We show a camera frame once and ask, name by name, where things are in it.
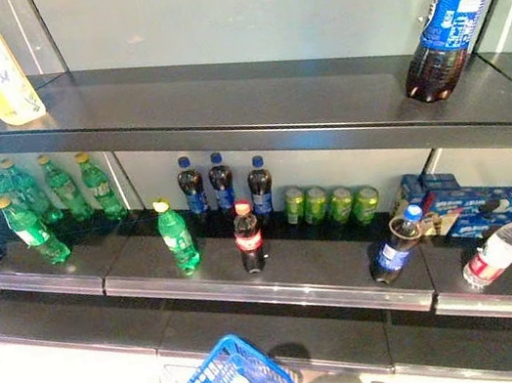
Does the black base shelf board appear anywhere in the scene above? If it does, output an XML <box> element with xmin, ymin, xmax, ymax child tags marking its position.
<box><xmin>0</xmin><ymin>201</ymin><xmax>512</xmax><ymax>383</ymax></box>

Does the black metal shelf board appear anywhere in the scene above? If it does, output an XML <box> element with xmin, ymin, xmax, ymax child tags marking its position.
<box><xmin>0</xmin><ymin>0</ymin><xmax>512</xmax><ymax>247</ymax></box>

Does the green soda can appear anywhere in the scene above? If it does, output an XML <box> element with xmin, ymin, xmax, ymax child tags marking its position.
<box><xmin>348</xmin><ymin>184</ymin><xmax>386</xmax><ymax>229</ymax></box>
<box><xmin>299</xmin><ymin>185</ymin><xmax>333</xmax><ymax>228</ymax></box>
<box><xmin>280</xmin><ymin>185</ymin><xmax>310</xmax><ymax>228</ymax></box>
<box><xmin>325</xmin><ymin>185</ymin><xmax>359</xmax><ymax>227</ymax></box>

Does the black shelf with clear rail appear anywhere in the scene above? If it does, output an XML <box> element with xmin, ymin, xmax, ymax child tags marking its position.
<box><xmin>0</xmin><ymin>139</ymin><xmax>512</xmax><ymax>383</ymax></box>

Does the Coca-Cola bottle red cap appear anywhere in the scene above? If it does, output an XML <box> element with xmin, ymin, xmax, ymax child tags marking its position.
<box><xmin>228</xmin><ymin>196</ymin><xmax>270</xmax><ymax>277</ymax></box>

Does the water bottle red cap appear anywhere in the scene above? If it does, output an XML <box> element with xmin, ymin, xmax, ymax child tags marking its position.
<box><xmin>453</xmin><ymin>213</ymin><xmax>512</xmax><ymax>295</ymax></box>

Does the blue Oreo cookie box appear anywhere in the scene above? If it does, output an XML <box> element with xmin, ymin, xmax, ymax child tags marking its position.
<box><xmin>418</xmin><ymin>176</ymin><xmax>512</xmax><ymax>250</ymax></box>
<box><xmin>399</xmin><ymin>165</ymin><xmax>464</xmax><ymax>216</ymax></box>

